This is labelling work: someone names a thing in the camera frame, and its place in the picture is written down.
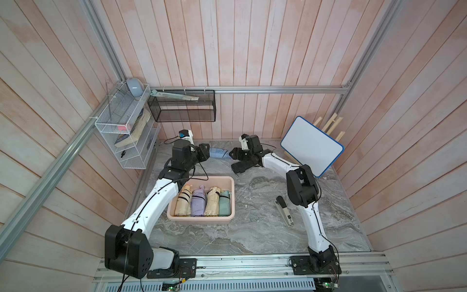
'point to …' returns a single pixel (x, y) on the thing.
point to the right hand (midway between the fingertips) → (231, 153)
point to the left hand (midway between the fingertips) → (206, 148)
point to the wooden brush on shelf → (132, 135)
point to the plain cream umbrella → (183, 205)
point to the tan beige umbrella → (212, 202)
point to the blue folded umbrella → (219, 152)
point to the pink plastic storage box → (226, 183)
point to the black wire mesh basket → (166, 109)
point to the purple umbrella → (198, 200)
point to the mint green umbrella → (224, 204)
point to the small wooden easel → (335, 123)
